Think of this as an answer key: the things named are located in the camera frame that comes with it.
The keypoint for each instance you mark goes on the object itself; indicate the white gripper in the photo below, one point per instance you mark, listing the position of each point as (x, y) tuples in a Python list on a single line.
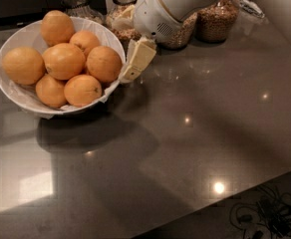
[(150, 18)]

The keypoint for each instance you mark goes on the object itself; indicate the glass grain jar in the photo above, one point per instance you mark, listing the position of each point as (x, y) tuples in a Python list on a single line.
[(181, 38), (214, 23)]

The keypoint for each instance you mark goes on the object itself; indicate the far left glass jar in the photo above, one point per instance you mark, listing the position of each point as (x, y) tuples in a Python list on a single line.
[(82, 9)]

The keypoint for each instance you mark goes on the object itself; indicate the centre orange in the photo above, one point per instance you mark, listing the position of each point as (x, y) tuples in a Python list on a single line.
[(64, 61)]

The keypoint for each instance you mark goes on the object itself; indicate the front left orange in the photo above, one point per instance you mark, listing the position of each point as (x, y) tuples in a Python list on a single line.
[(50, 92)]

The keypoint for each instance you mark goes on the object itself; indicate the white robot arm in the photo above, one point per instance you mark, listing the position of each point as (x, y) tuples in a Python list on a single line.
[(277, 11)]

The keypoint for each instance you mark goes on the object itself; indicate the front right orange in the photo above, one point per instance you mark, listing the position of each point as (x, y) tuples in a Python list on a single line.
[(82, 90)]

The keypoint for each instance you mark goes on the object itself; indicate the clear plastic bag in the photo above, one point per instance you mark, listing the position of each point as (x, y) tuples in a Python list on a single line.
[(250, 7)]

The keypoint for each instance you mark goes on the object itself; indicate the top back orange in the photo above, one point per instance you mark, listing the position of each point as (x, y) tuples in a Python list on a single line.
[(57, 27)]

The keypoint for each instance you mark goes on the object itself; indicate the white bowl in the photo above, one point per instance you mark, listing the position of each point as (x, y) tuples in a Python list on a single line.
[(16, 40)]

